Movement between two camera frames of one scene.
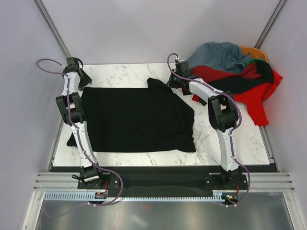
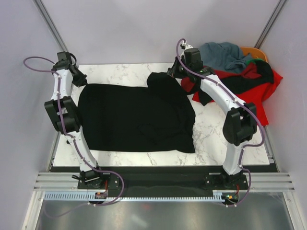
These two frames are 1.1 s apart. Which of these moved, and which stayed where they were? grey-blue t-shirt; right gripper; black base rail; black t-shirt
Moved: right gripper
Stayed: black t-shirt; black base rail; grey-blue t-shirt
